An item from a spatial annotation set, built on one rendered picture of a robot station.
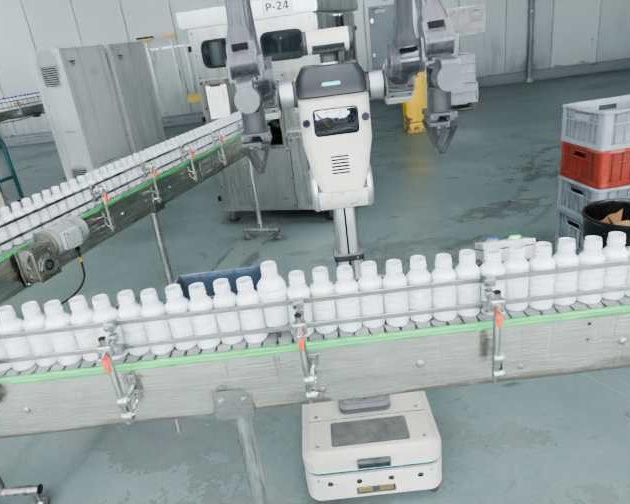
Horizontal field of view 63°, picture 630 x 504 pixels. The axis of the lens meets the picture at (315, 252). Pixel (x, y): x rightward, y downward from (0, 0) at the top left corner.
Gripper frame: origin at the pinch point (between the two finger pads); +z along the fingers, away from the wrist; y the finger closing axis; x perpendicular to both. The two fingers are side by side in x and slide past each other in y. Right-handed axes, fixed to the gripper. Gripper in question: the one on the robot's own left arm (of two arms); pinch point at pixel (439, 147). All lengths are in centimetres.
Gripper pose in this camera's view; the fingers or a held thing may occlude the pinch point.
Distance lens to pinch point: 134.8
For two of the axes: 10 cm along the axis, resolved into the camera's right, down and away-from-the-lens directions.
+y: -0.1, -3.9, 9.2
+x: -9.9, 1.1, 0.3
